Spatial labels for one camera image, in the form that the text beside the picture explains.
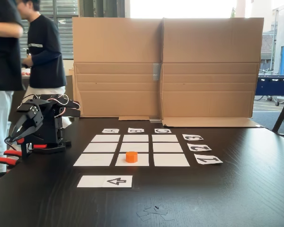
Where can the brown cardboard panel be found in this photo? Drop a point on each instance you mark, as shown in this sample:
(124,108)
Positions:
(116,71)
(210,71)

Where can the white arrow paper sheet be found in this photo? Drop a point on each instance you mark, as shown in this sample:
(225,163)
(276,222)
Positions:
(94,181)

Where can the paper sheet number 1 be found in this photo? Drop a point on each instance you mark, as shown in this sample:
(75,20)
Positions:
(208,159)

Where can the person in black shirt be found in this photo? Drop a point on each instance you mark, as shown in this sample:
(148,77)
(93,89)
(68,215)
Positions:
(46,59)
(2,59)

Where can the paper sheet letter B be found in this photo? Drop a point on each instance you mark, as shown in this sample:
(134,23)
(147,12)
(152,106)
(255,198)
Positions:
(135,130)

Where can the round orange token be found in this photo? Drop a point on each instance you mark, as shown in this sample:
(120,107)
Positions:
(131,157)

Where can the red black clamp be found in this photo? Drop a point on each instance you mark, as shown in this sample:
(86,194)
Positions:
(4,161)
(26,147)

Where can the paper sheet number 2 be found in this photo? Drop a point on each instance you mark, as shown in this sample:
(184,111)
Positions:
(199,147)

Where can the blue foosball table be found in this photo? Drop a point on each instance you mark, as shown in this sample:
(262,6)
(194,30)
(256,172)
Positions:
(273,84)

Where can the grey duct tape strip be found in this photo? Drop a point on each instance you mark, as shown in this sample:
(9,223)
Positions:
(157,72)
(155,120)

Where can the white paper grid black tape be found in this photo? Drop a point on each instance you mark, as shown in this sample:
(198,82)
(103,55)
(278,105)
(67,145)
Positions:
(168,147)

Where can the dark wooden stand leg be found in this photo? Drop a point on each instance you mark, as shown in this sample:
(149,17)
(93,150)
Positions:
(282,113)

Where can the paper sheet letter A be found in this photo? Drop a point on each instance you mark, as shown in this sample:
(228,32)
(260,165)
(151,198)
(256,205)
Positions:
(110,130)

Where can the paper sheet letter C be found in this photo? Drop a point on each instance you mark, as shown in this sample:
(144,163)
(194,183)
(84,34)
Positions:
(162,130)

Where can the paper sheet number 3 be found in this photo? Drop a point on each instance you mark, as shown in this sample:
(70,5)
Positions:
(192,137)

